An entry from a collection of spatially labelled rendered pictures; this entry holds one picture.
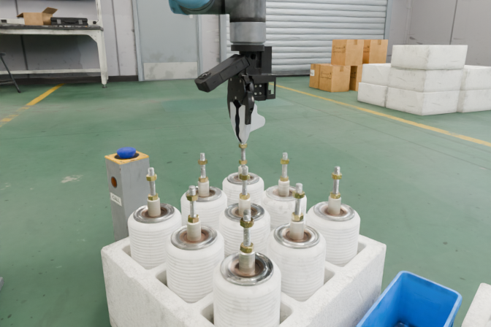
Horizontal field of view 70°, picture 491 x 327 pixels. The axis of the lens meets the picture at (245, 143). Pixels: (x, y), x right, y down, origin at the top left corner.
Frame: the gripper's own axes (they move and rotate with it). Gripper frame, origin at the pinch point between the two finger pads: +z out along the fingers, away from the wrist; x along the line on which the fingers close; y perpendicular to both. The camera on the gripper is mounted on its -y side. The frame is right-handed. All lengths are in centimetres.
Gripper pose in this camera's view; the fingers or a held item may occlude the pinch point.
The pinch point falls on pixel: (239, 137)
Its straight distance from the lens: 77.6
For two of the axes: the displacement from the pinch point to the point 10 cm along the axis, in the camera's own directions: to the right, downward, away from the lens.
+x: -5.2, -2.4, 8.2
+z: 0.0, 9.6, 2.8
